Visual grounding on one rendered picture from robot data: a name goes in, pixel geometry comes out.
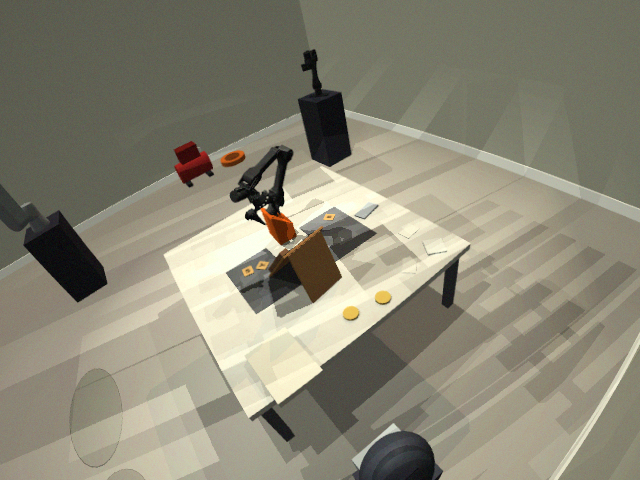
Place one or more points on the yellow round disc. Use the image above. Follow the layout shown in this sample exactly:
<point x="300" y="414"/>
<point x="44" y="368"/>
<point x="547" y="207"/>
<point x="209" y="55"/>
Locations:
<point x="382" y="297"/>
<point x="350" y="313"/>

